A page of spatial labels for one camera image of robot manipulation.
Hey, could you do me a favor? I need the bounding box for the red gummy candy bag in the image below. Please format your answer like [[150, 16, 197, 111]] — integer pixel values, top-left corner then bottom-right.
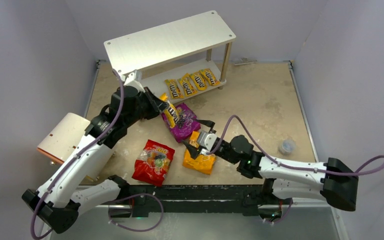
[[132, 139, 175, 187]]

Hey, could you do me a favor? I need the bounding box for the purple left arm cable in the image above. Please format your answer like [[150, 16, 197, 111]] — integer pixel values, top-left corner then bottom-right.
[[29, 68, 126, 240]]

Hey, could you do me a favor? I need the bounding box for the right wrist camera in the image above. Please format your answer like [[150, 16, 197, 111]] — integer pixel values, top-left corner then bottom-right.
[[196, 131, 217, 155]]

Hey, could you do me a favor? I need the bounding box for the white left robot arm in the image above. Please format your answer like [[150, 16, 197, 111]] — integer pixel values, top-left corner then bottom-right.
[[22, 86, 169, 234]]

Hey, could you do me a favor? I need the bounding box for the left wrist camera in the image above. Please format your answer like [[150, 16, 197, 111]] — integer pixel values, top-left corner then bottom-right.
[[121, 69, 145, 92]]

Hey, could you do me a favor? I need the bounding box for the orange gummy candy bag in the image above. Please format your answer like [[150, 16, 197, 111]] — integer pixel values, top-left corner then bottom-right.
[[182, 149, 216, 175]]

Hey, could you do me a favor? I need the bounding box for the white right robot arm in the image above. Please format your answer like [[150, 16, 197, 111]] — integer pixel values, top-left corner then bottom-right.
[[182, 119, 359, 212]]

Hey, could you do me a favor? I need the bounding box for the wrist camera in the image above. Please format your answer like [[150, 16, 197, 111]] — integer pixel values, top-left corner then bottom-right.
[[196, 131, 217, 155], [121, 69, 145, 92]]

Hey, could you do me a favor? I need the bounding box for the white two-tier shelf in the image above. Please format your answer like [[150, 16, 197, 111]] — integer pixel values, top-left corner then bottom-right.
[[104, 10, 236, 96]]

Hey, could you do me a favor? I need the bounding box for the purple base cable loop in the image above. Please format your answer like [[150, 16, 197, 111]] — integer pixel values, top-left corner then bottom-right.
[[108, 194, 164, 233]]

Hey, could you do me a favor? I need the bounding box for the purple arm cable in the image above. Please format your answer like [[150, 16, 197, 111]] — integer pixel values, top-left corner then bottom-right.
[[208, 114, 384, 177], [29, 68, 126, 240]]

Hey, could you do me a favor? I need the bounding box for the white cylindrical lamp shade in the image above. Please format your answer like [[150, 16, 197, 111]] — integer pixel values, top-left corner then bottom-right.
[[37, 112, 114, 184]]

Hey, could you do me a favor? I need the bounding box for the yellow M&M candy bag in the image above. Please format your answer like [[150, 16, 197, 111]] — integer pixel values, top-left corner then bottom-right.
[[189, 71, 207, 91]]

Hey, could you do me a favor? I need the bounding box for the small clear plastic cup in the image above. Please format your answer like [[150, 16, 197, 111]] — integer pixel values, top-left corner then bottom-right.
[[278, 138, 297, 156]]

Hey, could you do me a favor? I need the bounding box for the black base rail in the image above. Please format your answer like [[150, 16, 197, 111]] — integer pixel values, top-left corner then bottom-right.
[[104, 179, 290, 218]]

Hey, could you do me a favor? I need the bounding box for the grey bracket at wall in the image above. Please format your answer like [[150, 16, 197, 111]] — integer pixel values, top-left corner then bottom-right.
[[233, 58, 258, 66]]

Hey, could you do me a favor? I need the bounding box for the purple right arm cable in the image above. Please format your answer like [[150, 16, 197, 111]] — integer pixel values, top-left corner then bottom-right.
[[208, 114, 384, 177]]

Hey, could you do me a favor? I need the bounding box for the purple gummy candy bag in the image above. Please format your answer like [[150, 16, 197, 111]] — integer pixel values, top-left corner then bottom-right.
[[161, 103, 201, 143]]

